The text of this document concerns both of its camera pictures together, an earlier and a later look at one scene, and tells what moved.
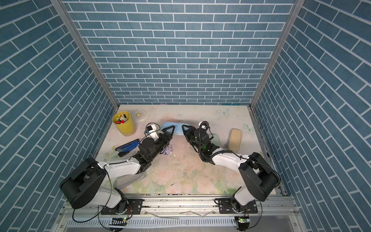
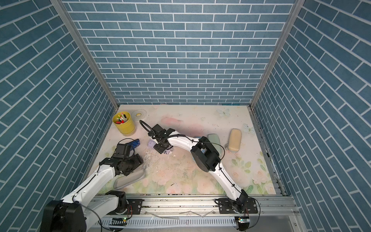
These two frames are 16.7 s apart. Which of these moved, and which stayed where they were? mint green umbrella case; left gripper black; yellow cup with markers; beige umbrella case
Moved: left gripper black
Stayed: yellow cup with markers; beige umbrella case; mint green umbrella case
